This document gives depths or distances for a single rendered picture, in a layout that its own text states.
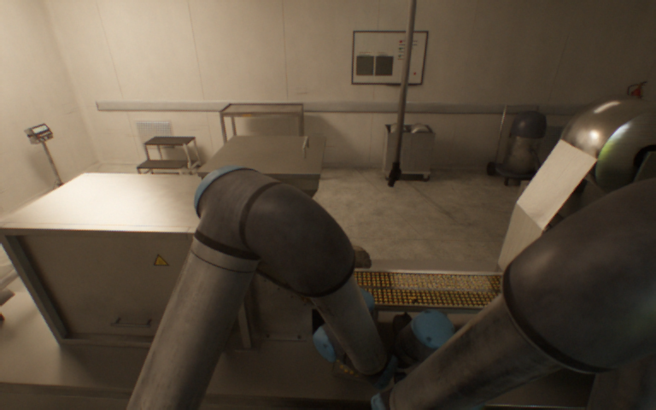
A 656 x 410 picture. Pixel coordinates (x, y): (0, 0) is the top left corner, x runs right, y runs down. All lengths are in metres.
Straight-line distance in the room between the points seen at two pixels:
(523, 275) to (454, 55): 4.66
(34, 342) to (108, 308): 0.38
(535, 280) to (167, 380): 0.51
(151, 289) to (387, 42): 4.09
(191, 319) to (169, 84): 4.90
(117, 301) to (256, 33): 3.95
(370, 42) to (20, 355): 4.32
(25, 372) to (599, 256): 1.69
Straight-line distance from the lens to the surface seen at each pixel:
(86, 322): 1.63
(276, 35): 4.80
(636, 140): 1.29
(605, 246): 0.32
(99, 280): 1.43
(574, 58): 5.57
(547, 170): 1.38
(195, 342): 0.58
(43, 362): 1.71
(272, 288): 1.28
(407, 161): 4.54
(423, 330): 0.81
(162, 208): 1.26
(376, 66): 4.75
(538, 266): 0.33
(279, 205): 0.45
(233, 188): 0.51
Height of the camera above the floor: 1.89
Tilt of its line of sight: 29 degrees down
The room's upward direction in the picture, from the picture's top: straight up
